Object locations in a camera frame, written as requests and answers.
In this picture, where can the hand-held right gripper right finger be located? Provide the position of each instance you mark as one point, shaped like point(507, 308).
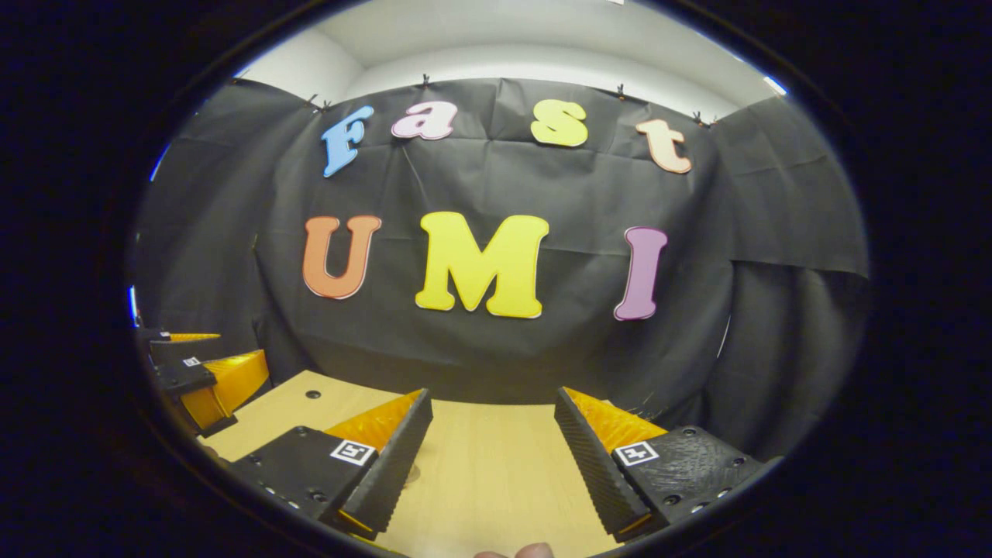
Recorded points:
point(593, 465)

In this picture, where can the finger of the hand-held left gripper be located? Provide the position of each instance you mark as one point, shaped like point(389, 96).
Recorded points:
point(182, 376)
point(167, 350)

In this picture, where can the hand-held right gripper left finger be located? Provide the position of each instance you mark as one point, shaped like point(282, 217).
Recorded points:
point(391, 473)

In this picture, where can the wooden desktop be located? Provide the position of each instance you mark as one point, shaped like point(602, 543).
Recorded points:
point(480, 465)

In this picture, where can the black backdrop cloth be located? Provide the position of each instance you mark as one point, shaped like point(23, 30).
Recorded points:
point(504, 349)

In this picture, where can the row of black clips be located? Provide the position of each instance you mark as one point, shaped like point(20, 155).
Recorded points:
point(425, 80)

